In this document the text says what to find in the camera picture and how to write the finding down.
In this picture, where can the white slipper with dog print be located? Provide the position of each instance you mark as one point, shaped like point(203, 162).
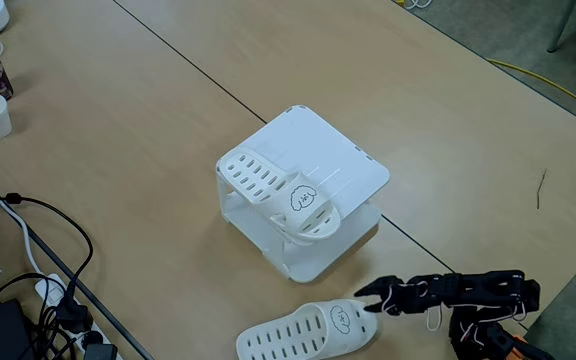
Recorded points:
point(293, 335)
point(268, 185)

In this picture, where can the white shoe rack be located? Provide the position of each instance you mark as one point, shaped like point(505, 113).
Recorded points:
point(338, 155)

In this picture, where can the black power plug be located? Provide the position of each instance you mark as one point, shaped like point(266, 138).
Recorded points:
point(99, 351)
point(74, 316)

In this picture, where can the grey chair leg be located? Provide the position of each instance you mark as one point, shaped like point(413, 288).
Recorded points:
point(560, 30)

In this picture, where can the white power strip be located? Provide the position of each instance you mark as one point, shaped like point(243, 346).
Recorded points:
point(48, 289)

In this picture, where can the black power brick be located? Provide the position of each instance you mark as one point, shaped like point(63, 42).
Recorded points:
point(4, 330)

